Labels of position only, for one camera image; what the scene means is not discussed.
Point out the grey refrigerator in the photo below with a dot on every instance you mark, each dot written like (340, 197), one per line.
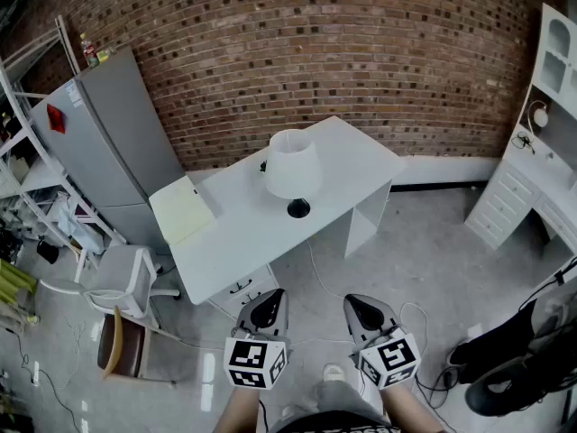
(117, 142)

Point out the white label sticker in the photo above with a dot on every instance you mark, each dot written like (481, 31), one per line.
(74, 93)

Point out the black round base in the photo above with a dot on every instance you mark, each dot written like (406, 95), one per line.
(500, 390)

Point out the plastic bottle red label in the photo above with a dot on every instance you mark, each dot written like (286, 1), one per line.
(90, 52)

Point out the brown wooden chair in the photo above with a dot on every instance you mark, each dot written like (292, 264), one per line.
(124, 350)

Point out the grey office chair white frame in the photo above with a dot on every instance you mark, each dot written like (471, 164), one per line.
(121, 273)

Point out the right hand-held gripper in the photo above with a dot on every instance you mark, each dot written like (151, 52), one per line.
(392, 359)

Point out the person's right forearm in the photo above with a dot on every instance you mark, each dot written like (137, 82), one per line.
(412, 408)

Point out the red paper ornament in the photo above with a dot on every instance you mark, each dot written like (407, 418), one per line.
(56, 117)

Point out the person's grey trousers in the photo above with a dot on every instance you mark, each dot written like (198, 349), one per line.
(342, 395)

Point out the person's white shoe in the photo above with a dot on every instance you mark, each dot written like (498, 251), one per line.
(288, 411)
(333, 372)

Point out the white desk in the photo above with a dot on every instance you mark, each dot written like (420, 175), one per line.
(252, 242)

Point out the person's left forearm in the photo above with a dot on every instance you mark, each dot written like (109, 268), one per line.
(239, 408)

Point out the white hutch dresser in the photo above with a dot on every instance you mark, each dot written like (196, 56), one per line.
(505, 196)

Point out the cream rectangular box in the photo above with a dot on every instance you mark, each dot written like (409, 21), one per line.
(180, 214)

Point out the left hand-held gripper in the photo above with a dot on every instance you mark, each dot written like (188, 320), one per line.
(252, 359)

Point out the black bucket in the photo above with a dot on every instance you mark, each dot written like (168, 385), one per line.
(47, 251)

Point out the white metal shelf rack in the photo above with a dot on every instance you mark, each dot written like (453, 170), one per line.
(40, 176)

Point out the green bundle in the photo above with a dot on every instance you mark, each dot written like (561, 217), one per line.
(13, 282)

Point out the person's black printed t-shirt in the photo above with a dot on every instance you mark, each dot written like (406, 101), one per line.
(338, 424)

